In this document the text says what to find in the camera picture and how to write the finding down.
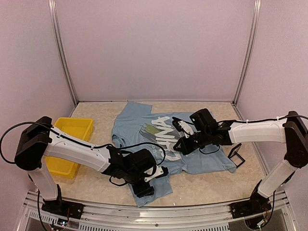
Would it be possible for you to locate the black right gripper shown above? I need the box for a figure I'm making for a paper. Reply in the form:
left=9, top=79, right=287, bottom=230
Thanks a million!
left=173, top=129, right=211, bottom=156

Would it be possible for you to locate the light blue printed t-shirt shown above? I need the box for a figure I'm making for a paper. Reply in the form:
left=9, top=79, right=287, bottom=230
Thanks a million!
left=111, top=101, right=237, bottom=208

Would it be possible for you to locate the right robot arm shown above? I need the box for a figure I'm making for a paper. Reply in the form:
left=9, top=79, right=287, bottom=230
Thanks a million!
left=172, top=108, right=308, bottom=218

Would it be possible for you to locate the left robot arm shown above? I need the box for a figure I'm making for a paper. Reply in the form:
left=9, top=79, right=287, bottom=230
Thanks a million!
left=14, top=116, right=167, bottom=219

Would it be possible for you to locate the black display case with brooch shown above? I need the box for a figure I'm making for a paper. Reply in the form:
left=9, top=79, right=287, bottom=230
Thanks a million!
left=228, top=143, right=246, bottom=168

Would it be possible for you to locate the yellow plastic bin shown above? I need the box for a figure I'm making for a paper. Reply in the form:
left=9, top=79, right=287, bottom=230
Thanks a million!
left=45, top=117, right=94, bottom=179

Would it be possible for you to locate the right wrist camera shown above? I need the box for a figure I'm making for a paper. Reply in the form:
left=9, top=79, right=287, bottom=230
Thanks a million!
left=172, top=117, right=194, bottom=138

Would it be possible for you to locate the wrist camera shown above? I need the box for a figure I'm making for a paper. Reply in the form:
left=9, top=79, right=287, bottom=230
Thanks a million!
left=144, top=166, right=168, bottom=182
left=172, top=117, right=194, bottom=138

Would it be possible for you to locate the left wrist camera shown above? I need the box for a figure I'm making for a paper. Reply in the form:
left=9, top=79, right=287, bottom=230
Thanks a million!
left=144, top=166, right=168, bottom=182

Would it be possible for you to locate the aluminium table front rail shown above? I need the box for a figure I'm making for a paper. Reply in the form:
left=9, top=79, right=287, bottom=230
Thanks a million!
left=13, top=191, right=298, bottom=231

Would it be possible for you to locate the aluminium corner post right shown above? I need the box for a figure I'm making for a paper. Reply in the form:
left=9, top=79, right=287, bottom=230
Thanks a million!
left=232, top=0, right=262, bottom=107

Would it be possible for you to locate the aluminium corner post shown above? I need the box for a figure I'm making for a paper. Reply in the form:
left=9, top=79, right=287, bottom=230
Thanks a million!
left=48, top=0, right=79, bottom=106
left=232, top=0, right=262, bottom=107

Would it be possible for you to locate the aluminium corner post left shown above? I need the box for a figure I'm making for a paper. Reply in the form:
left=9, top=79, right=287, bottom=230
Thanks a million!
left=48, top=0, right=79, bottom=106

